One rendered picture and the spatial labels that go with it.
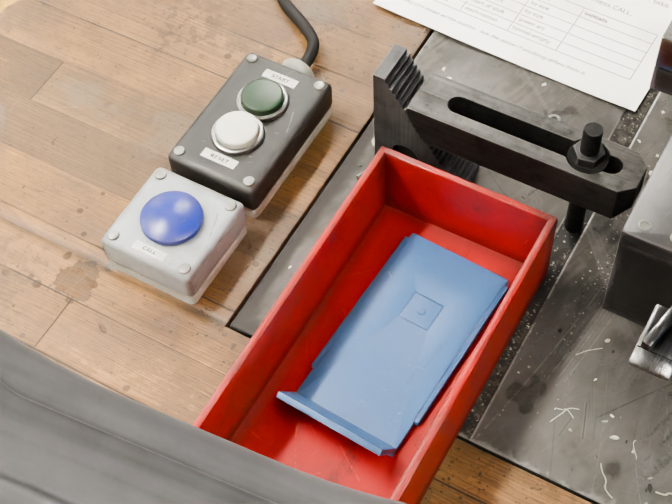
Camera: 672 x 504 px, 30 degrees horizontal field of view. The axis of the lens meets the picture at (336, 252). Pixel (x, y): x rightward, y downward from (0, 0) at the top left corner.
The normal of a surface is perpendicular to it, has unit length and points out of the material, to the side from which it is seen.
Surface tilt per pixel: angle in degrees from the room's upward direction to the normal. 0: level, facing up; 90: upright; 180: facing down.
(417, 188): 90
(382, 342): 0
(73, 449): 19
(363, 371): 0
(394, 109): 90
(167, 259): 0
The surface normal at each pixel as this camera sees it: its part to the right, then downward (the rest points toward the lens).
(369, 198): 0.87, 0.39
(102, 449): 0.27, -0.45
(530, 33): -0.02, -0.56
